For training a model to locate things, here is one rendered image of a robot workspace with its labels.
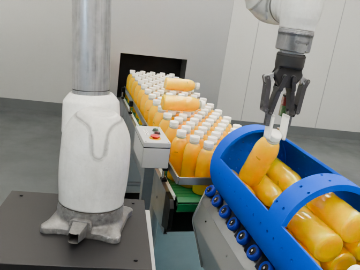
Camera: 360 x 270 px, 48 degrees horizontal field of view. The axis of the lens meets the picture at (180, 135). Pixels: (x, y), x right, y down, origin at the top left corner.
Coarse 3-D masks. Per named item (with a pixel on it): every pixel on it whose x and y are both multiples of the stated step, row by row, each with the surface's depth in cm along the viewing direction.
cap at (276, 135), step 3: (273, 129) 112; (276, 129) 112; (273, 132) 111; (276, 132) 112; (279, 132) 112; (273, 135) 110; (276, 135) 111; (279, 135) 111; (273, 138) 110; (276, 138) 110; (279, 138) 110; (273, 141) 111; (276, 141) 111
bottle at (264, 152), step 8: (256, 144) 115; (264, 144) 112; (272, 144) 112; (256, 152) 114; (264, 152) 113; (272, 152) 112; (248, 160) 119; (256, 160) 115; (264, 160) 114; (272, 160) 115; (248, 168) 119; (256, 168) 117; (264, 168) 117; (240, 176) 124; (248, 176) 121; (256, 176) 119; (248, 184) 122; (256, 184) 123
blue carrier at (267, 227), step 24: (240, 144) 134; (288, 144) 132; (216, 168) 128; (240, 168) 137; (312, 168) 123; (240, 192) 111; (288, 192) 94; (312, 192) 90; (336, 192) 113; (240, 216) 112; (264, 216) 97; (288, 216) 90; (264, 240) 97; (288, 240) 87; (288, 264) 86; (312, 264) 78
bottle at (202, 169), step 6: (204, 150) 150; (210, 150) 150; (198, 156) 151; (204, 156) 149; (210, 156) 149; (198, 162) 151; (204, 162) 150; (210, 162) 150; (198, 168) 152; (204, 168) 150; (198, 174) 152; (204, 174) 151; (192, 186) 156; (198, 186) 153; (204, 186) 152; (198, 192) 153
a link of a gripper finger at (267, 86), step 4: (268, 76) 104; (268, 80) 105; (264, 84) 107; (268, 84) 105; (264, 88) 107; (268, 88) 105; (264, 92) 107; (268, 92) 106; (264, 96) 107; (268, 96) 106; (264, 100) 107; (268, 100) 107; (260, 104) 109; (264, 104) 107; (264, 108) 107
